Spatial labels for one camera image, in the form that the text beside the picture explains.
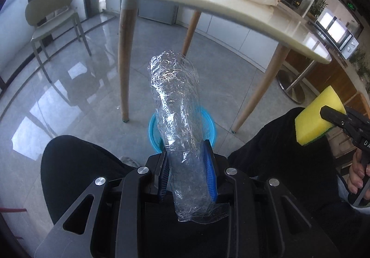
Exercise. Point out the grey refrigerator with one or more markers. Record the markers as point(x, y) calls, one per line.
point(157, 13)

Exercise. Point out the person's right leg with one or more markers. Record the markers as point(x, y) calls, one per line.
point(268, 145)

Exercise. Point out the person's right hand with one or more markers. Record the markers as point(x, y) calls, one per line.
point(355, 177)

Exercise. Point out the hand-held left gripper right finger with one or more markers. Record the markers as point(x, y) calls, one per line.
point(210, 172)

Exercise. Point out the blue round waste bin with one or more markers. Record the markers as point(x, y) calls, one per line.
point(154, 134)

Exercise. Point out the silver microwave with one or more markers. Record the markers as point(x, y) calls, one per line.
point(336, 31)

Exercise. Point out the white kitchen cabinets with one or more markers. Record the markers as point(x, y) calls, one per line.
point(231, 32)

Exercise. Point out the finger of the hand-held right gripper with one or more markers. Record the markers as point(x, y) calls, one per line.
point(332, 115)

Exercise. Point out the green chair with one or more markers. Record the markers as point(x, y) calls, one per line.
point(49, 0)

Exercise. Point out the round white table wooden legs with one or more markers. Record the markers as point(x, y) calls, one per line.
point(126, 58)

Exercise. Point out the grey shoe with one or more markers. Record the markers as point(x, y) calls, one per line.
point(129, 161)

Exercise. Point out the crushed clear plastic bottle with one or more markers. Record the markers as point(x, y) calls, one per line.
point(176, 102)

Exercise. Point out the person's left leg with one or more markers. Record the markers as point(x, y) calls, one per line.
point(78, 165)

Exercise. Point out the yellow sponge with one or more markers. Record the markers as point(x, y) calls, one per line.
point(312, 119)

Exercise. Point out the green exit sign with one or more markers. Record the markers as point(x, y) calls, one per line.
point(351, 6)

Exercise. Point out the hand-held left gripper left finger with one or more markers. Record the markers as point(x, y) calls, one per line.
point(162, 172)

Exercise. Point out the chrome pedestal base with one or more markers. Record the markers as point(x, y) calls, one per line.
point(292, 87)

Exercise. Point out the green potted plant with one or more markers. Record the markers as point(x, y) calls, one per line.
point(318, 8)
point(361, 67)

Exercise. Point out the thin red rod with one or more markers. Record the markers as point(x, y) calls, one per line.
point(13, 210)

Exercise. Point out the person's leg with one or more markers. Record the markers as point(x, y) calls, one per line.
point(268, 145)
point(78, 165)

